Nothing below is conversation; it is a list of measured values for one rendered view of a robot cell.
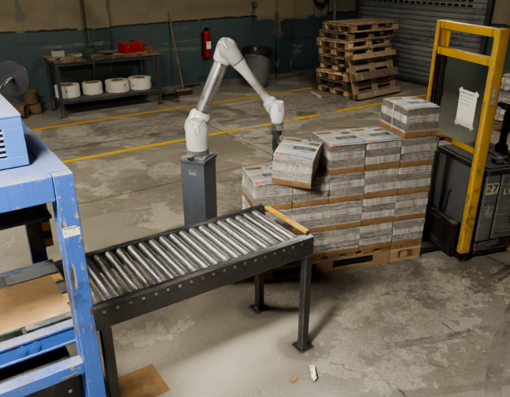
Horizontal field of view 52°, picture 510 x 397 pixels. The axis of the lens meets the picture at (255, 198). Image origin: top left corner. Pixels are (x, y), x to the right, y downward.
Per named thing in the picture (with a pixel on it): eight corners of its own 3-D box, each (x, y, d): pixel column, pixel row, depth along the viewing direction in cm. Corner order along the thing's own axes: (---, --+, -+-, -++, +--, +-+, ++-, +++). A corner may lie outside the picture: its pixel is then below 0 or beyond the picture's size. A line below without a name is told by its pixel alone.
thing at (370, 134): (345, 129, 417) (345, 128, 417) (377, 127, 425) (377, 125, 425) (368, 143, 385) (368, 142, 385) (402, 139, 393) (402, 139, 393)
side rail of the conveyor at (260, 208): (260, 220, 355) (260, 203, 350) (265, 223, 351) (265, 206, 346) (57, 280, 287) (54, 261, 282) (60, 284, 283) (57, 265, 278)
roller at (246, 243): (220, 217, 330) (214, 221, 328) (263, 248, 294) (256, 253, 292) (223, 224, 332) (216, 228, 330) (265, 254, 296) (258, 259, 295)
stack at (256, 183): (242, 259, 440) (240, 166, 407) (367, 241, 470) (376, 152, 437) (254, 284, 406) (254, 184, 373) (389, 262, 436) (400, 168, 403)
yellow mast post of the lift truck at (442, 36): (410, 215, 496) (436, 20, 425) (419, 214, 498) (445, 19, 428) (415, 220, 488) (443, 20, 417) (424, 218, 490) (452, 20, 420)
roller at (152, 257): (145, 247, 306) (144, 239, 304) (181, 284, 270) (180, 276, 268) (136, 250, 303) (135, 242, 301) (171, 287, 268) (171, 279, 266)
